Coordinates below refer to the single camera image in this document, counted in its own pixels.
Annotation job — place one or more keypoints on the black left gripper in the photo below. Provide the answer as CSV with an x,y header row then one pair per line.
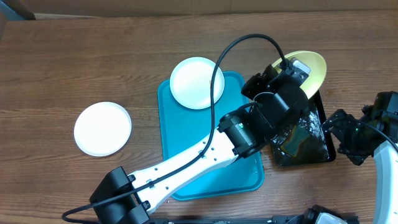
x,y
254,85

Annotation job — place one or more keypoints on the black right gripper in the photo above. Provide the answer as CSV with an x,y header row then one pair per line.
x,y
346,123

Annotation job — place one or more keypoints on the yellow-green rimmed plate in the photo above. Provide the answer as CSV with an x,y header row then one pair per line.
x,y
314,74

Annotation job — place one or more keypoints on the plain white plate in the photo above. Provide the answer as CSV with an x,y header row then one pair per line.
x,y
102,129

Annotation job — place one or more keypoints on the yellow green scrub sponge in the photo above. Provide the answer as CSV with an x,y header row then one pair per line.
x,y
294,141

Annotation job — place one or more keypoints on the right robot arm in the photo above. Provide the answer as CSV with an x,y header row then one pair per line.
x,y
385,159

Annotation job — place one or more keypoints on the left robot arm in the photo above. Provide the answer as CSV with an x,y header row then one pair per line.
x,y
130,198

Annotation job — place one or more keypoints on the black water tray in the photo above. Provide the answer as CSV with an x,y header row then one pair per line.
x,y
305,142

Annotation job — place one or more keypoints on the teal plastic serving tray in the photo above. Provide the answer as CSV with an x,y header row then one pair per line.
x,y
181,128

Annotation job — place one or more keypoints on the white plate with blue rim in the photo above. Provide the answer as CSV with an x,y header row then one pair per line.
x,y
190,82

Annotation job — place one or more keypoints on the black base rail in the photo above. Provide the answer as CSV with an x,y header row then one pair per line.
x,y
312,215

